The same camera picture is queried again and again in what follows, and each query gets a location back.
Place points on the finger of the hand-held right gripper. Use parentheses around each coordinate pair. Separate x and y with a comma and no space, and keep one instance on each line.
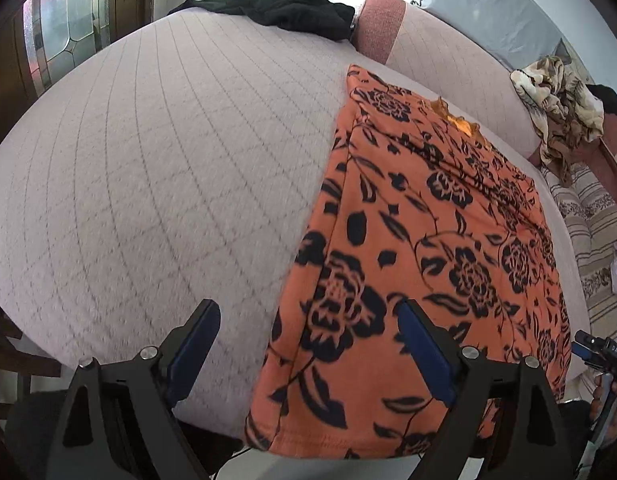
(585,348)

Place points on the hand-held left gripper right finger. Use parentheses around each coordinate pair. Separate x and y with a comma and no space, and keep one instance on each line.
(424,355)

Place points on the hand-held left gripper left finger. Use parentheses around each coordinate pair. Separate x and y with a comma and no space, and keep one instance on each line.
(193,352)

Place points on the orange black floral garment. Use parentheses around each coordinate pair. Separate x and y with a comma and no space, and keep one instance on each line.
(388,210)

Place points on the striped pillow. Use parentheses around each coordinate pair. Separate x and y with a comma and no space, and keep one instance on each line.
(588,220)

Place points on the quilted grey mattress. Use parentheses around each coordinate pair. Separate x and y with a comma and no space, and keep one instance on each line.
(163,185)

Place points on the dark wooden furniture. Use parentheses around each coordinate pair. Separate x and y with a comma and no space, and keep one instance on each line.
(18,355)

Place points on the cream brown floral cloth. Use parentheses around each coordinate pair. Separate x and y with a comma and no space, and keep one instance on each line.
(558,105)

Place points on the dark cloth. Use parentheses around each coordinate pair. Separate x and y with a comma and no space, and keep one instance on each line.
(608,100)

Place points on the pink quilted pillow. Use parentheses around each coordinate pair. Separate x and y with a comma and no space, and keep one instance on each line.
(438,45)

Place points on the wooden stained-glass door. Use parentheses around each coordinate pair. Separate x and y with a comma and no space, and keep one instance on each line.
(63,25)

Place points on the black cloth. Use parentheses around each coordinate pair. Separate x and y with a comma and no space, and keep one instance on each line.
(288,12)

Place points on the grey-blue cushion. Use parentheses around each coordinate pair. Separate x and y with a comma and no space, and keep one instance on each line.
(488,5)

